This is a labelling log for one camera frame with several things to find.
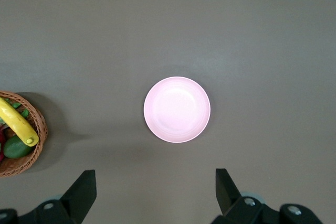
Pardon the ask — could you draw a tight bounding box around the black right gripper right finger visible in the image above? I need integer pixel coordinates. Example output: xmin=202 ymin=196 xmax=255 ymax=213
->
xmin=212 ymin=168 xmax=280 ymax=224

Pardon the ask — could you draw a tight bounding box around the brown wicker basket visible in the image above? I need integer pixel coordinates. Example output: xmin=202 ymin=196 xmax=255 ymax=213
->
xmin=0 ymin=90 xmax=49 ymax=178

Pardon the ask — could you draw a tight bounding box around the yellow banana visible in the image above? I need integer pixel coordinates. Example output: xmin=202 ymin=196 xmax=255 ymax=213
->
xmin=0 ymin=97 xmax=40 ymax=147

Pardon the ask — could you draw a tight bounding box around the pink dragon fruit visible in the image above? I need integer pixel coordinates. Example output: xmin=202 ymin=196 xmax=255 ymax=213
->
xmin=0 ymin=98 xmax=30 ymax=163

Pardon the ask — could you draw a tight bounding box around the pink round plate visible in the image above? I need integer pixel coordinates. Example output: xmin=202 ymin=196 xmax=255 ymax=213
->
xmin=143 ymin=76 xmax=212 ymax=144

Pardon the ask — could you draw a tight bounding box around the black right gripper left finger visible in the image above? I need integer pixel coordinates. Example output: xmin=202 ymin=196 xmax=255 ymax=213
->
xmin=19 ymin=169 xmax=97 ymax=224

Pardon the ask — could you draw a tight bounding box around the green avocado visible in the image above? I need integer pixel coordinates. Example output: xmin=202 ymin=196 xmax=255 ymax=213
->
xmin=3 ymin=135 xmax=34 ymax=159

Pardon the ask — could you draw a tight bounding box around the brown table cover mat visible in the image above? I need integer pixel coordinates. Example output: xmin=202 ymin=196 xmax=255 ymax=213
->
xmin=0 ymin=0 xmax=336 ymax=224

